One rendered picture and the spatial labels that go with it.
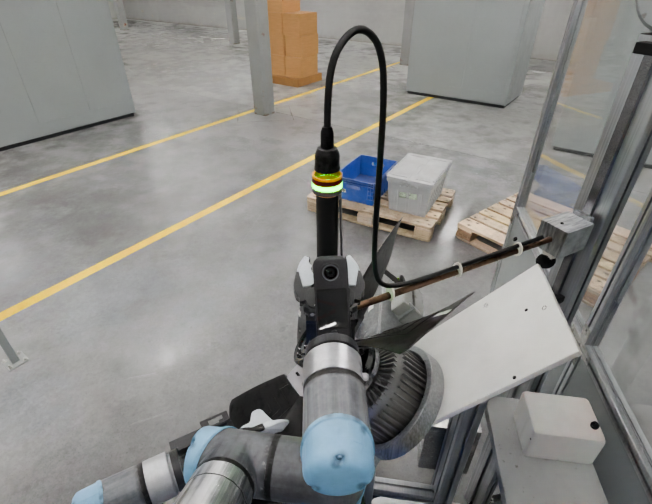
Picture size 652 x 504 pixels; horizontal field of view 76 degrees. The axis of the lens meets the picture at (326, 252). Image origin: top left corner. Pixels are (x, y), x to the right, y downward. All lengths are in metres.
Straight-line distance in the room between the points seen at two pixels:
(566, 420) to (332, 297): 0.85
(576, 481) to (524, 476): 0.12
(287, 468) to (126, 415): 2.01
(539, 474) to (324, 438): 0.90
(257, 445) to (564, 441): 0.86
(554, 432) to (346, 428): 0.84
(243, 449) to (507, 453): 0.87
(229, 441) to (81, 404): 2.13
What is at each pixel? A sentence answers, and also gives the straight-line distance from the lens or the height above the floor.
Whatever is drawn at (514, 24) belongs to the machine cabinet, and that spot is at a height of 1.21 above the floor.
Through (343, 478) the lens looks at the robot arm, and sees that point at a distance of 0.47.
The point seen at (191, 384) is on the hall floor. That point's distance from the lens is 2.53.
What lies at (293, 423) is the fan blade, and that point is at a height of 1.19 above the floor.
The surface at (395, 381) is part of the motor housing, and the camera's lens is 0.94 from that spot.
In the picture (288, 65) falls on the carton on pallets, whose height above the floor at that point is 0.35.
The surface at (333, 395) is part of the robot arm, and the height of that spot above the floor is 1.52.
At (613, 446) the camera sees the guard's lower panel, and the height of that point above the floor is 0.92.
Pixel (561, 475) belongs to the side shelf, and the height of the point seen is 0.86.
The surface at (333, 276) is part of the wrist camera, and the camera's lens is 0.54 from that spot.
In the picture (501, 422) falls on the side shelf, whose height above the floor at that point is 0.86.
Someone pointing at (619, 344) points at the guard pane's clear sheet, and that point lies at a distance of 1.33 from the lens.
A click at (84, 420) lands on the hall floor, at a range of 2.60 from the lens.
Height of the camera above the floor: 1.90
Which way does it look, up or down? 34 degrees down
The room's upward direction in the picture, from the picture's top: straight up
